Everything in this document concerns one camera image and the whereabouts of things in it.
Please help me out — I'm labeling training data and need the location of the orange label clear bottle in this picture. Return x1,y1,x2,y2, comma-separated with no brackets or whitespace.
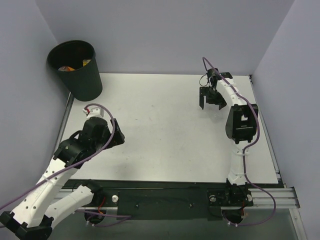
58,66,75,72

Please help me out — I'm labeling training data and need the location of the yellow bottle with blue cap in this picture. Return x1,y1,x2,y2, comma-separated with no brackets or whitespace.
82,59,91,67

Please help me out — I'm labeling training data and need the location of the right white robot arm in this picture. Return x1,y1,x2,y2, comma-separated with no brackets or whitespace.
199,68,259,186

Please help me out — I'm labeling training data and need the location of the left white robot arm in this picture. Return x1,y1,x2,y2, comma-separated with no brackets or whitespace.
0,117,125,240

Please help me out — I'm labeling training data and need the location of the black plastic trash bin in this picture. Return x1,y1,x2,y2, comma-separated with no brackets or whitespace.
47,40,103,102

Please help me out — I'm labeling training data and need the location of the black strap loop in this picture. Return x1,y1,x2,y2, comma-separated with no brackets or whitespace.
199,73,210,88

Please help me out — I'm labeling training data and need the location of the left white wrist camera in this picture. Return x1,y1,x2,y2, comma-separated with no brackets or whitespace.
82,106,104,119

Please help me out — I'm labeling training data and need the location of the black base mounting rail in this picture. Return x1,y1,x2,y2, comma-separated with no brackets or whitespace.
59,178,255,222

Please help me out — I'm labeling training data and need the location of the aluminium frame rail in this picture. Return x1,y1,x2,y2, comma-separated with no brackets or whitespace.
250,187,300,209

